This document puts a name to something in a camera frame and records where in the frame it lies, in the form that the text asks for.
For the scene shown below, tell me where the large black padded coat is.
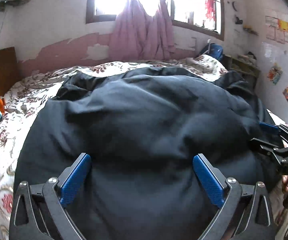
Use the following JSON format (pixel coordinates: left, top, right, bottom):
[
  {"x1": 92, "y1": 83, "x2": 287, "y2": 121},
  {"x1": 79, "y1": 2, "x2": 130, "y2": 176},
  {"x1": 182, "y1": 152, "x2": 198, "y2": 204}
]
[{"x1": 14, "y1": 67, "x2": 279, "y2": 239}]

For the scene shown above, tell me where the red clothing outside window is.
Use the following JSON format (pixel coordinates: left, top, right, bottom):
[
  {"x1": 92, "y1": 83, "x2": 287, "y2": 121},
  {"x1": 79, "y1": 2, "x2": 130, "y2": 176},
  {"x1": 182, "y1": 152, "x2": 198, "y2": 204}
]
[{"x1": 205, "y1": 0, "x2": 216, "y2": 21}]

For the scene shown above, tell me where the wooden bedside table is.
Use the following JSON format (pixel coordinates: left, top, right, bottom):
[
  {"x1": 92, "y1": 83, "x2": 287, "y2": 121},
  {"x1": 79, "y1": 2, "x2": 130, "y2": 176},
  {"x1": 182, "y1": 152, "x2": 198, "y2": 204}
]
[{"x1": 220, "y1": 54, "x2": 261, "y2": 89}]

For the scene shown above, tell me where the blue bag by bed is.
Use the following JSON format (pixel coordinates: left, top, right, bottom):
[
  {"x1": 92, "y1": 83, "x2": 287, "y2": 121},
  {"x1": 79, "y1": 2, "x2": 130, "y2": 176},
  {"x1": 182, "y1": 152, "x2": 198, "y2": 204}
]
[{"x1": 199, "y1": 43, "x2": 223, "y2": 61}]

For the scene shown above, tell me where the floral white red bedspread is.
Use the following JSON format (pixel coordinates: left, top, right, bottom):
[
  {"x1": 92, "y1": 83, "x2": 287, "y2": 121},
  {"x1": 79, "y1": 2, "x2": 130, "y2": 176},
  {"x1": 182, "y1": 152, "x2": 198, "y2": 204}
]
[{"x1": 0, "y1": 53, "x2": 288, "y2": 240}]

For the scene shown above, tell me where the brown wooden headboard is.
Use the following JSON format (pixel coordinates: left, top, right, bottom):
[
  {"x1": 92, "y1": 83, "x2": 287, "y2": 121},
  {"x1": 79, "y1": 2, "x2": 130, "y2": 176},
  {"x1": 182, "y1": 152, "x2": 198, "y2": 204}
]
[{"x1": 0, "y1": 47, "x2": 22, "y2": 96}]

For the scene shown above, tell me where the dark framed window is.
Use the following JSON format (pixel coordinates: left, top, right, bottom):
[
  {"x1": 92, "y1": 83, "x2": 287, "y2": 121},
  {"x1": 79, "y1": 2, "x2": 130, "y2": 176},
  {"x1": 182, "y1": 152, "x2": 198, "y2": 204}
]
[{"x1": 86, "y1": 0, "x2": 225, "y2": 40}]

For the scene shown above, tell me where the pink purple curtain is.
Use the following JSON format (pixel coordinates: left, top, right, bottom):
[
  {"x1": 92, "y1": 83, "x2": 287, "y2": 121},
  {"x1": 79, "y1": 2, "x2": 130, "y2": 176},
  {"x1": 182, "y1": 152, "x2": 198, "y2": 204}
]
[{"x1": 108, "y1": 0, "x2": 176, "y2": 61}]

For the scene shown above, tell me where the colourful wall sticker upper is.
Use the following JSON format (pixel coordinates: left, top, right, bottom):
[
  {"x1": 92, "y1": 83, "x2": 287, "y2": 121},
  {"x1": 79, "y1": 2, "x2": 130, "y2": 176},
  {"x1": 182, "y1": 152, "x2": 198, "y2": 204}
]
[{"x1": 267, "y1": 63, "x2": 283, "y2": 85}]

